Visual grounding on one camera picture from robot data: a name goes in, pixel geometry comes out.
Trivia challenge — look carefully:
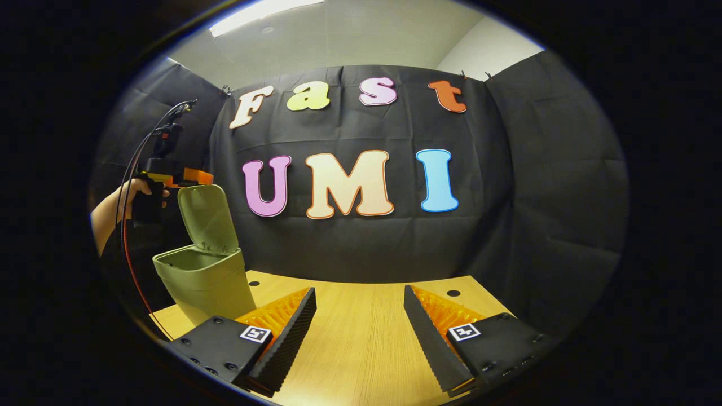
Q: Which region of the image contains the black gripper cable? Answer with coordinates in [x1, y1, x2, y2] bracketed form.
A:
[115, 100, 197, 229]

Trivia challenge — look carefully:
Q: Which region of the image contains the wooden desktop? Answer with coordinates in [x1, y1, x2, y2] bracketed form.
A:
[148, 270, 515, 406]

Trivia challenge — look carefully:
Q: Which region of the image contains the pale green desktop garbage bin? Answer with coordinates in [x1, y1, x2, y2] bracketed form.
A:
[152, 183, 258, 327]

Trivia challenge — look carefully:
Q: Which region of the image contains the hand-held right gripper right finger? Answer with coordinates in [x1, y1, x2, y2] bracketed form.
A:
[402, 284, 560, 398]

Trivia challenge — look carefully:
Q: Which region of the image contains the red gripper cable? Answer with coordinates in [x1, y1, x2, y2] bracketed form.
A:
[121, 217, 154, 315]

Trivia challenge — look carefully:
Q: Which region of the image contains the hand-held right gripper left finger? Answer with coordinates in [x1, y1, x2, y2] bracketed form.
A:
[168, 286, 318, 398]

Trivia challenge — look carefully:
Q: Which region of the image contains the ceiling light panel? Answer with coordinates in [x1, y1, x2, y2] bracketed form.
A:
[209, 0, 325, 38]

